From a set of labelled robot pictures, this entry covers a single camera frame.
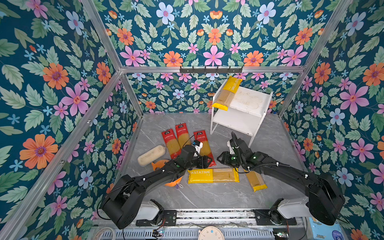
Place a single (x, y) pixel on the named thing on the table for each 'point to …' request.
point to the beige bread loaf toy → (150, 156)
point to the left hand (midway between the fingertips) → (211, 157)
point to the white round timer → (211, 233)
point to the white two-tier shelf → (245, 112)
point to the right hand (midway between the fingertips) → (218, 158)
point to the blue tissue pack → (320, 231)
